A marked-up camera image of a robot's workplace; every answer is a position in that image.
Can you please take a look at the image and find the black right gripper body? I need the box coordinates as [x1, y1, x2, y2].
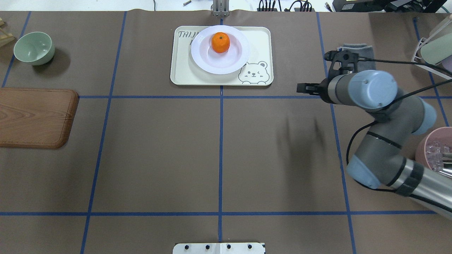
[319, 50, 360, 103]

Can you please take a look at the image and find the white round plate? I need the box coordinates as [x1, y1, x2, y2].
[190, 25, 251, 74]

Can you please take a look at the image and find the orange fruit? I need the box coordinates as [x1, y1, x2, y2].
[210, 32, 230, 54]

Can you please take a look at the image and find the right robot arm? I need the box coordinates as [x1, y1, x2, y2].
[296, 50, 452, 219]

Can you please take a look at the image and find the cream bear tray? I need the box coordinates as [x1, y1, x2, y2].
[170, 25, 274, 86]

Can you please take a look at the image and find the grey folded cloth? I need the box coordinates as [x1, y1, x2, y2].
[337, 43, 374, 59]

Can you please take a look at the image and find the mint green cup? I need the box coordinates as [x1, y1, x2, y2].
[420, 33, 452, 64]

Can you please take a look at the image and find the lilac cup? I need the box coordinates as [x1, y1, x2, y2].
[441, 56, 452, 72]

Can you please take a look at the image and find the pink bowl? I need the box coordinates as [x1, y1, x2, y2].
[415, 127, 452, 177]

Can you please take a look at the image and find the clear ice cubes pile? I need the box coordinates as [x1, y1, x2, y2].
[425, 140, 452, 177]

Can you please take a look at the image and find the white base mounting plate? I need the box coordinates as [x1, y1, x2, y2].
[172, 242, 266, 254]

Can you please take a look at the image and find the light green bowl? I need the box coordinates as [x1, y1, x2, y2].
[13, 32, 55, 66]

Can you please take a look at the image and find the wooden cup drying rack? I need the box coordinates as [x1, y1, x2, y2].
[0, 18, 16, 47]

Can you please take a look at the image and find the white wire cup rack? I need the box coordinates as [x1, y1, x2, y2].
[412, 13, 452, 80]

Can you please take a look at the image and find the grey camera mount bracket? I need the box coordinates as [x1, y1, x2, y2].
[210, 0, 230, 17]

